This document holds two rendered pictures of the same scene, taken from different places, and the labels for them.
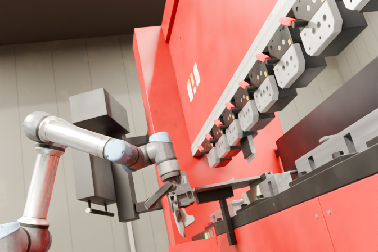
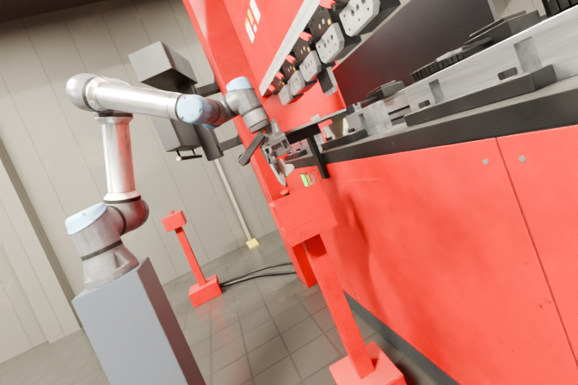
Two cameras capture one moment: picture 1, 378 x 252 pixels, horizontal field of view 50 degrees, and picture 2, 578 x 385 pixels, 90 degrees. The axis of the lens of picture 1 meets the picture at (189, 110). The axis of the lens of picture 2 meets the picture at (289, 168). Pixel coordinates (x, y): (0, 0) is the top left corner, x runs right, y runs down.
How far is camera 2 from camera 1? 53 cm
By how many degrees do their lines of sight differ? 23
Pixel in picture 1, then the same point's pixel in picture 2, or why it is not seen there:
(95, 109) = (158, 64)
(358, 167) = not seen: outside the picture
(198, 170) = (269, 108)
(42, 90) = (105, 54)
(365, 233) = not seen: outside the picture
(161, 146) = (243, 94)
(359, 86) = not seen: outside the picture
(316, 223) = (483, 169)
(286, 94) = (388, 5)
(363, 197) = not seen: outside the picture
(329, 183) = (537, 119)
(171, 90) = (229, 34)
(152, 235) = (235, 161)
